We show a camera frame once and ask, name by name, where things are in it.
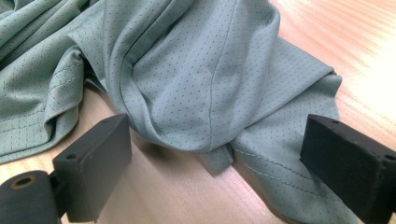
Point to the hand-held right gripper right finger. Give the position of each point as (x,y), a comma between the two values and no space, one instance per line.
(348,161)

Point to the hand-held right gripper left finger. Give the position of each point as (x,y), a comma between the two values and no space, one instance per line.
(93,168)

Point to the green t-shirt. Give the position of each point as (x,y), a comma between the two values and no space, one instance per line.
(186,77)

